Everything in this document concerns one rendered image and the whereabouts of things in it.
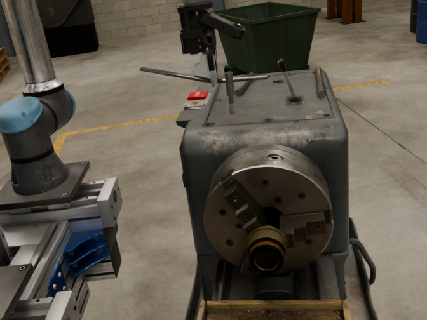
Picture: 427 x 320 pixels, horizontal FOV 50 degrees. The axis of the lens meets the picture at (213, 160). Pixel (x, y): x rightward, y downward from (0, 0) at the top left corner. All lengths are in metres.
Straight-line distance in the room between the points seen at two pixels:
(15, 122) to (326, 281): 0.91
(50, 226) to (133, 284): 1.49
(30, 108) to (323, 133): 0.75
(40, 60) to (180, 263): 1.78
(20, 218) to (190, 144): 0.52
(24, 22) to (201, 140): 0.56
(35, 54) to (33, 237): 0.49
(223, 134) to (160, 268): 1.71
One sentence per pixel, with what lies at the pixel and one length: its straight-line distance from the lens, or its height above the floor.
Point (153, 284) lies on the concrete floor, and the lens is 2.74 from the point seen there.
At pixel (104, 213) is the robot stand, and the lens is 1.31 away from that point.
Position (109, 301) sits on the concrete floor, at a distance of 2.71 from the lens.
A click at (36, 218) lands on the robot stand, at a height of 1.08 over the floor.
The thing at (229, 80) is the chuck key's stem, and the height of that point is 1.38.
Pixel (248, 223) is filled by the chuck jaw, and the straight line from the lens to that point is 1.05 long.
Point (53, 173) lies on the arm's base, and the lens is 1.32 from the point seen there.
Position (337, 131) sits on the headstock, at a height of 1.24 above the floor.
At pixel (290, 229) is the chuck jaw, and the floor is 1.10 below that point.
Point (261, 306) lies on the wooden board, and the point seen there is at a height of 0.90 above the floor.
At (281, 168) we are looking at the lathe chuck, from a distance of 1.06.
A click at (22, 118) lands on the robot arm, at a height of 1.37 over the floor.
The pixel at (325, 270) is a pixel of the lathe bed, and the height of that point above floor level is 0.87.
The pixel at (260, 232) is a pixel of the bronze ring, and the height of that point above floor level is 1.12.
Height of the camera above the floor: 1.71
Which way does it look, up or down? 25 degrees down
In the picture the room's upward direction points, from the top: 8 degrees counter-clockwise
